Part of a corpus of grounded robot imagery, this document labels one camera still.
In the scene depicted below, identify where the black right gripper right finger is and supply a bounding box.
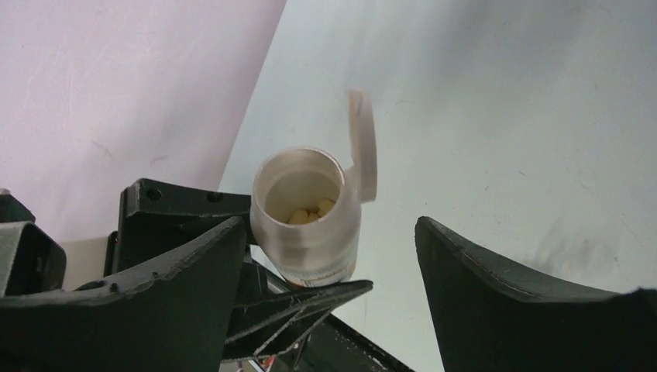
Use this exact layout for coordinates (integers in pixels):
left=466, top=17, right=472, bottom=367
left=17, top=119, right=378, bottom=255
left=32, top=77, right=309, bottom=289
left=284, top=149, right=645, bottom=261
left=414, top=216, right=656, bottom=371

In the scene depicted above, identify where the white pill bottle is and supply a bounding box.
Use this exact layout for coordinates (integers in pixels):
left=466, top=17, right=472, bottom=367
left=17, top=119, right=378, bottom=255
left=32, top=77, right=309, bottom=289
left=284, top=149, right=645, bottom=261
left=249, top=88, right=378, bottom=288

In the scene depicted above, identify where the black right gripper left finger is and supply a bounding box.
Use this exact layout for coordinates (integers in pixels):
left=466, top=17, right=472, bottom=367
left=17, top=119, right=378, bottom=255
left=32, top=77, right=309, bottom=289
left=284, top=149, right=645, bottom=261
left=1, top=217, right=246, bottom=371

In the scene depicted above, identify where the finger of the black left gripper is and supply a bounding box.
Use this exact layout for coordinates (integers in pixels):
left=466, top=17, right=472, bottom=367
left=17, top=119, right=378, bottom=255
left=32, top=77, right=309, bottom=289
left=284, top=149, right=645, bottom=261
left=104, top=178, right=254, bottom=276
left=222, top=262, right=373, bottom=362

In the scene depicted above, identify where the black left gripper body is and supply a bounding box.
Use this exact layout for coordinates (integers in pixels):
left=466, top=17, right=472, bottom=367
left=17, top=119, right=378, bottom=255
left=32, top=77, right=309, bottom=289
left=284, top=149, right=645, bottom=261
left=1, top=189, right=67, bottom=297

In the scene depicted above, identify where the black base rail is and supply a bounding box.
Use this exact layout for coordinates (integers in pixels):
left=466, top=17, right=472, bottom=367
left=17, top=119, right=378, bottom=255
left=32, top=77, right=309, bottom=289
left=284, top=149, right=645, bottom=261
left=271, top=315, right=413, bottom=372

